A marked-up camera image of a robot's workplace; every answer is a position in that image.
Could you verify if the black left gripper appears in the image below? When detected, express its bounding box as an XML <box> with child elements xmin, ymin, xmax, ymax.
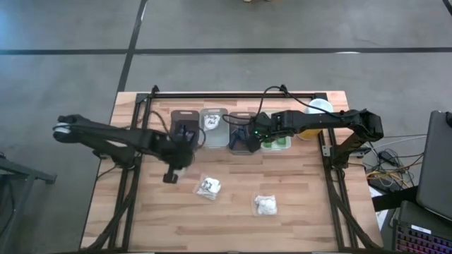
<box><xmin>155</xmin><ymin>132</ymin><xmax>196</xmax><ymax>184</ymax></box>

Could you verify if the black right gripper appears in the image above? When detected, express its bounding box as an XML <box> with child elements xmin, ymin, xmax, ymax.
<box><xmin>246</xmin><ymin>111</ymin><xmax>283</xmax><ymax>154</ymax></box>

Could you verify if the dark brown plastic bin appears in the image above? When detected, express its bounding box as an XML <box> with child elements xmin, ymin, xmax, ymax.
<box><xmin>169</xmin><ymin>109</ymin><xmax>201</xmax><ymax>151</ymax></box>
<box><xmin>228</xmin><ymin>111</ymin><xmax>261</xmax><ymax>156</ymax></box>

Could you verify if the clear white plastic bin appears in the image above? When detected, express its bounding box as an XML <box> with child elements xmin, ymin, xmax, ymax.
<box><xmin>259</xmin><ymin>109</ymin><xmax>292</xmax><ymax>152</ymax></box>

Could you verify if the light grey plastic bin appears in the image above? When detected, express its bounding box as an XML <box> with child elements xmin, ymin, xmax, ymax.
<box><xmin>199</xmin><ymin>107</ymin><xmax>230</xmax><ymax>148</ymax></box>

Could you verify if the labelled bag of cotton swabs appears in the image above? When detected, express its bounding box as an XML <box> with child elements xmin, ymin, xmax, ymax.
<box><xmin>193</xmin><ymin>174</ymin><xmax>222</xmax><ymax>201</ymax></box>

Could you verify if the yellow jar with white lid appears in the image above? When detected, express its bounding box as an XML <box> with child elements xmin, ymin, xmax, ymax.
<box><xmin>296</xmin><ymin>97</ymin><xmax>335</xmax><ymax>141</ymax></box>

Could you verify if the white paper sheet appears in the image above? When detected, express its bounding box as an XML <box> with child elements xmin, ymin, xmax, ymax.
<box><xmin>369</xmin><ymin>186</ymin><xmax>389</xmax><ymax>230</ymax></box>

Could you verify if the grey metal stand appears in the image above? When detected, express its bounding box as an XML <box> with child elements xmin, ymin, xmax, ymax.
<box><xmin>0</xmin><ymin>155</ymin><xmax>57</xmax><ymax>254</ymax></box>

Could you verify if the black flat bar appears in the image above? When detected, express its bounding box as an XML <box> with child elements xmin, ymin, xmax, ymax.
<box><xmin>372</xmin><ymin>186</ymin><xmax>420</xmax><ymax>212</ymax></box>

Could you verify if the backlit rainbow keyboard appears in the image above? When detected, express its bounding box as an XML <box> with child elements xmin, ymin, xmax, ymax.
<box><xmin>392</xmin><ymin>220</ymin><xmax>452</xmax><ymax>254</ymax></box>

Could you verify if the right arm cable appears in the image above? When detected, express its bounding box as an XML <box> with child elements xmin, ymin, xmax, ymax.
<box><xmin>258</xmin><ymin>85</ymin><xmax>342</xmax><ymax>119</ymax></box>

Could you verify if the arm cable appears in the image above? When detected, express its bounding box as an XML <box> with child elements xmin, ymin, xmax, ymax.
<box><xmin>258</xmin><ymin>85</ymin><xmax>342</xmax><ymax>119</ymax></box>
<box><xmin>150</xmin><ymin>111</ymin><xmax>208</xmax><ymax>151</ymax></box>

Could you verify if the black aluminium table frame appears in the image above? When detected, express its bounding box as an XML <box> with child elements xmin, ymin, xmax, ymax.
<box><xmin>84</xmin><ymin>84</ymin><xmax>381</xmax><ymax>253</ymax></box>

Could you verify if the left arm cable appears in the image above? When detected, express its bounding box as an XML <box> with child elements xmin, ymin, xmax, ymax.
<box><xmin>150</xmin><ymin>111</ymin><xmax>208</xmax><ymax>151</ymax></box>

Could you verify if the tangled cable bundle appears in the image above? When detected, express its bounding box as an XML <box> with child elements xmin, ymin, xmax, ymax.
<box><xmin>365</xmin><ymin>133</ymin><xmax>428</xmax><ymax>193</ymax></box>

